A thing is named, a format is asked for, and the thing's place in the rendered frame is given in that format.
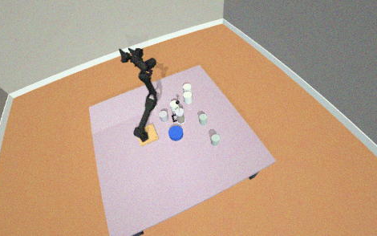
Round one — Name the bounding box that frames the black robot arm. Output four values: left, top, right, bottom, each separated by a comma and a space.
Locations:
132, 48, 157, 143

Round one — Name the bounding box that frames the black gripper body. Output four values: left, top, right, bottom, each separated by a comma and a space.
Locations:
120, 53, 143, 67

